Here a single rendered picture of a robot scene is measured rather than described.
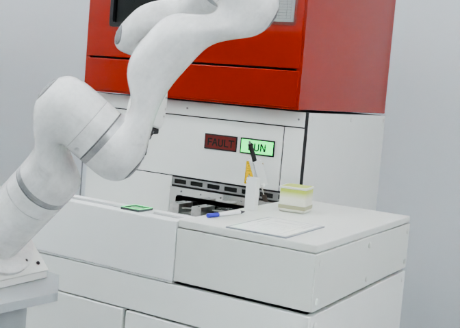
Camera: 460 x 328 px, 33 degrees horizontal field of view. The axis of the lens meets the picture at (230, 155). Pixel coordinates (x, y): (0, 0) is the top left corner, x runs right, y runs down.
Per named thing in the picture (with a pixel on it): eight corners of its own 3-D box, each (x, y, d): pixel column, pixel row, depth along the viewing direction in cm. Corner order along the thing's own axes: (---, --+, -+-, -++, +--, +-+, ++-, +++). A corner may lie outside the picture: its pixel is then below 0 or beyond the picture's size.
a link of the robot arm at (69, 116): (54, 220, 156) (127, 144, 146) (-20, 158, 152) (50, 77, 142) (74, 191, 166) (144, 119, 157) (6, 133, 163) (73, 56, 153)
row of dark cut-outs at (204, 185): (172, 183, 255) (173, 176, 255) (294, 203, 233) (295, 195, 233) (172, 183, 254) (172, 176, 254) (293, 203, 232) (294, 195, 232)
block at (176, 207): (183, 209, 248) (184, 199, 247) (192, 210, 246) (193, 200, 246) (169, 211, 241) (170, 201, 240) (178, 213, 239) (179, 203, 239)
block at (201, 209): (205, 212, 244) (205, 203, 243) (214, 214, 242) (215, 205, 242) (190, 215, 237) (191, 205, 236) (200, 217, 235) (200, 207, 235)
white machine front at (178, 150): (88, 205, 276) (96, 92, 273) (297, 245, 235) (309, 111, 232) (82, 206, 273) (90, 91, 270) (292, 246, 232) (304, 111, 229)
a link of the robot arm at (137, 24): (173, -13, 163) (109, 57, 186) (237, 10, 171) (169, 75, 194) (172, -47, 167) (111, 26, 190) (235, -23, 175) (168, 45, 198)
